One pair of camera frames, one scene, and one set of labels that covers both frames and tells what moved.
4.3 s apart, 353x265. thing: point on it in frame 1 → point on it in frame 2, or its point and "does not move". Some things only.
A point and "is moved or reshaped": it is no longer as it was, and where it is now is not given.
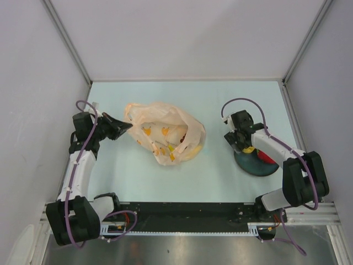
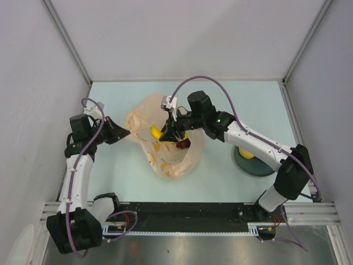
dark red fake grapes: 182,139 → 183,144
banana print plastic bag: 169,132 is moved or reshaped
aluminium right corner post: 323,9 does not move
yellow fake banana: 193,152 → 156,133
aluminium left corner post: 67,41 does not move
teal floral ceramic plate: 251,163 does not move
